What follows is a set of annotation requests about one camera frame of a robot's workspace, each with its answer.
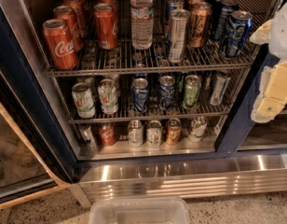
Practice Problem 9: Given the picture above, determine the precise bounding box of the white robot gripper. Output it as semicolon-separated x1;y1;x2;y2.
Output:
250;2;287;123

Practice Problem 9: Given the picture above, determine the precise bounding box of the silver can middle shelf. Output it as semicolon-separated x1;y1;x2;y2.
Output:
210;71;230;105

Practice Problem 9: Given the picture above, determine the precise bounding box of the green soda can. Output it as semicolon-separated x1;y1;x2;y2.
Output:
182;75;201;109

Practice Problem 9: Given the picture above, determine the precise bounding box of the front brown root beer can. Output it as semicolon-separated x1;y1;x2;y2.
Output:
189;2;212;48

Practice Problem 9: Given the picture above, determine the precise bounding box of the white can bottom right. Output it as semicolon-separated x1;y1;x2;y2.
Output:
188;116;207;142

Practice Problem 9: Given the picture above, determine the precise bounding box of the tall silver energy can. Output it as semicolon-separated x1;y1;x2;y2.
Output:
167;9;190;63

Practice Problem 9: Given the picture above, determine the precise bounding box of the middle shelf right Pepsi can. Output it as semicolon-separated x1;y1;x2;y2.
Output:
157;76;175;110

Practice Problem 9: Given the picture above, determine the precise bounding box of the shelf pepsi can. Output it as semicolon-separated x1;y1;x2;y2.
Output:
157;76;175;110
131;77;149;113

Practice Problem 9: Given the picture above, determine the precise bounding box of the blue silver can behind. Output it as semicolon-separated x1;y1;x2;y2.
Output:
164;0;185;24

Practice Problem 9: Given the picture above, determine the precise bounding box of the brown can bottom shelf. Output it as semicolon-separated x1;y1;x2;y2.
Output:
166;119;182;146

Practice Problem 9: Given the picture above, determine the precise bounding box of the middle shelf left Pepsi can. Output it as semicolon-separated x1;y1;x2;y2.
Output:
131;77;149;113

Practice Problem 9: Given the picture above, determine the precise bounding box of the white green can bottom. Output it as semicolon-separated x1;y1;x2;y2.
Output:
146;120;162;147

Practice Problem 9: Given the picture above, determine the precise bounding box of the white can bottom shelf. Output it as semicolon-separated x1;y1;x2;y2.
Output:
128;119;144;147

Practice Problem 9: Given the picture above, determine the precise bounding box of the white 7up can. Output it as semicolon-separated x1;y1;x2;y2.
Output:
72;82;96;119
98;78;118;115

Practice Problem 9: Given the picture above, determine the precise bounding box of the front middle Coca-Cola can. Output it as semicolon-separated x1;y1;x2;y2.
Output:
93;3;118;49

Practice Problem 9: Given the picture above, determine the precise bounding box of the red Coca-Cola can bottom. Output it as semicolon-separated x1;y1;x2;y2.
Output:
98;122;116;146

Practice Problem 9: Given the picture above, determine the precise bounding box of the left white 7up can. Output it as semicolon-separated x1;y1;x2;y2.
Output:
72;82;96;119

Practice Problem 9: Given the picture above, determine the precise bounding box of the silver can bottom left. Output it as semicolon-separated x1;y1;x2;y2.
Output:
77;123;97;148

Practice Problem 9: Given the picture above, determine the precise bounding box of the front red Coca-Cola can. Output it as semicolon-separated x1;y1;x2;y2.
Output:
43;19;78;70

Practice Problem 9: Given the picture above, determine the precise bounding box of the open glass fridge door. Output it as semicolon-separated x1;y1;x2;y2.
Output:
0;71;69;210

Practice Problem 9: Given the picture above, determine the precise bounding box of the clear plastic water bottle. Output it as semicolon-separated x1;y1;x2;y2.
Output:
130;0;154;49

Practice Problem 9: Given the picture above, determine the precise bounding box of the clear plastic bin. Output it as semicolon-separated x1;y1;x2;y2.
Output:
89;198;192;224

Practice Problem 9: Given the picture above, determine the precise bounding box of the top wire fridge shelf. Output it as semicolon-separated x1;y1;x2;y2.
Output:
47;0;260;77

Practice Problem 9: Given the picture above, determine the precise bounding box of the wire fridge shelf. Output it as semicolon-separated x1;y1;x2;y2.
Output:
47;0;260;77
61;69;245;124

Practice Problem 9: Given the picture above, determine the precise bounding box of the middle wire fridge shelf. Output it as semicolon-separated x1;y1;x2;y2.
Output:
61;69;245;124

